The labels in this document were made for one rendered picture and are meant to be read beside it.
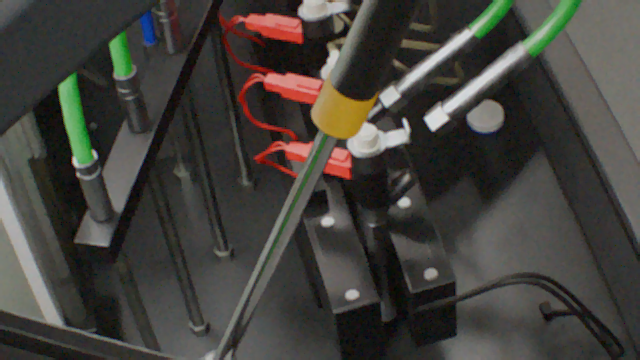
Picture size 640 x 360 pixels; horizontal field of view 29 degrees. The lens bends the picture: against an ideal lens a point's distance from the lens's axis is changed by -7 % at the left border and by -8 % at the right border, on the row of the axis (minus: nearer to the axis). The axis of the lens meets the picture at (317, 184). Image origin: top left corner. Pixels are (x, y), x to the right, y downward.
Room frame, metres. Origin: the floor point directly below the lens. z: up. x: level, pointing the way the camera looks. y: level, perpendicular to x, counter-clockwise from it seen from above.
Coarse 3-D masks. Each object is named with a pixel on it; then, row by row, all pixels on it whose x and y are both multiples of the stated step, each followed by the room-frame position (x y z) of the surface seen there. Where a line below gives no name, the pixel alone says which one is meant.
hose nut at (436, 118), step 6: (432, 108) 0.67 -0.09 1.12; (438, 108) 0.67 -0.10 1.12; (426, 114) 0.67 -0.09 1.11; (432, 114) 0.67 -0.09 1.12; (438, 114) 0.66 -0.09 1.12; (444, 114) 0.66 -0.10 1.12; (426, 120) 0.66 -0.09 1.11; (432, 120) 0.66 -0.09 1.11; (438, 120) 0.66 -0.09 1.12; (444, 120) 0.66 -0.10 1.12; (450, 120) 0.66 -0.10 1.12; (432, 126) 0.66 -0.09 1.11; (438, 126) 0.66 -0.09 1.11; (444, 126) 0.66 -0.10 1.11; (450, 126) 0.66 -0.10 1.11; (438, 132) 0.66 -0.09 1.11; (444, 132) 0.66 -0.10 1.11
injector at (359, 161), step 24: (384, 144) 0.66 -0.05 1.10; (360, 168) 0.65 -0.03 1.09; (384, 168) 0.65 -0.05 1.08; (360, 192) 0.65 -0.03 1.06; (384, 192) 0.65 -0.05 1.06; (384, 216) 0.66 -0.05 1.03; (384, 240) 0.66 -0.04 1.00; (384, 264) 0.65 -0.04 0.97; (384, 288) 0.65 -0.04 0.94; (384, 312) 0.65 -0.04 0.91
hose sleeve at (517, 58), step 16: (512, 48) 0.68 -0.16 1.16; (496, 64) 0.67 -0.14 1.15; (512, 64) 0.67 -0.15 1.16; (528, 64) 0.67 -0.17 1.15; (480, 80) 0.67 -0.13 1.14; (496, 80) 0.66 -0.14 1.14; (464, 96) 0.67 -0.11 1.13; (480, 96) 0.66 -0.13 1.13; (448, 112) 0.66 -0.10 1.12; (464, 112) 0.66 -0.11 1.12
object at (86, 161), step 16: (576, 0) 0.67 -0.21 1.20; (560, 16) 0.67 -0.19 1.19; (544, 32) 0.67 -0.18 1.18; (560, 32) 0.67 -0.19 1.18; (528, 48) 0.67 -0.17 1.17; (544, 48) 0.67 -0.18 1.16; (64, 96) 0.63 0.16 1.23; (64, 112) 0.64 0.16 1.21; (80, 112) 0.64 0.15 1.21; (80, 128) 0.63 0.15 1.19; (80, 144) 0.63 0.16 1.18; (80, 160) 0.63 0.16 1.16; (96, 160) 0.64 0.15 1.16
